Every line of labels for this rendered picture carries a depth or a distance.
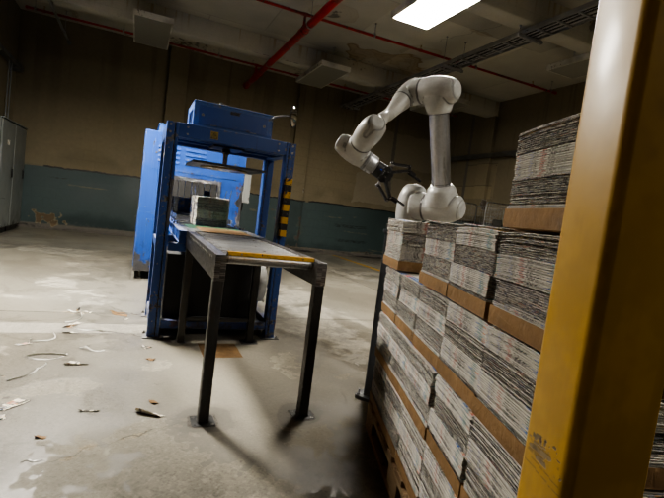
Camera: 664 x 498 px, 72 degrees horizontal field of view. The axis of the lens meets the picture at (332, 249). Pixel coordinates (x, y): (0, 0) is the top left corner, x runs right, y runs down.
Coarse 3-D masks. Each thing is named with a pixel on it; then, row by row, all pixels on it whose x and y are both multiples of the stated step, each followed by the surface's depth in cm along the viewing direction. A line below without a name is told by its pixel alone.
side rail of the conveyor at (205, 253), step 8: (192, 232) 310; (192, 240) 291; (200, 240) 260; (192, 248) 288; (200, 248) 254; (208, 248) 226; (216, 248) 230; (200, 256) 252; (208, 256) 223; (216, 256) 205; (224, 256) 206; (200, 264) 249; (208, 264) 221; (216, 264) 205; (224, 264) 207; (208, 272) 219; (216, 272) 206; (224, 272) 207; (216, 280) 206
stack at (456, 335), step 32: (384, 288) 224; (416, 288) 172; (384, 320) 215; (416, 320) 168; (448, 320) 137; (480, 320) 115; (384, 352) 209; (416, 352) 162; (448, 352) 133; (480, 352) 113; (384, 384) 204; (416, 384) 156; (448, 384) 131; (384, 416) 194; (448, 416) 128; (384, 448) 188; (416, 448) 150; (448, 448) 124; (384, 480) 182; (416, 480) 148
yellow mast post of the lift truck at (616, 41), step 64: (640, 0) 44; (640, 64) 44; (640, 128) 44; (576, 192) 51; (640, 192) 45; (576, 256) 49; (640, 256) 45; (576, 320) 48; (640, 320) 46; (576, 384) 47; (640, 384) 46; (576, 448) 47; (640, 448) 47
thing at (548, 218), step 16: (512, 208) 104; (528, 208) 97; (544, 208) 91; (560, 208) 85; (512, 224) 103; (528, 224) 96; (544, 224) 90; (560, 224) 85; (496, 320) 105; (512, 320) 98; (528, 336) 91; (480, 416) 107; (496, 432) 99; (512, 448) 92; (656, 480) 86; (464, 496) 111
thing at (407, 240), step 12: (396, 228) 210; (408, 228) 200; (420, 228) 201; (396, 240) 210; (408, 240) 201; (420, 240) 201; (384, 252) 228; (396, 252) 207; (408, 252) 202; (420, 252) 202
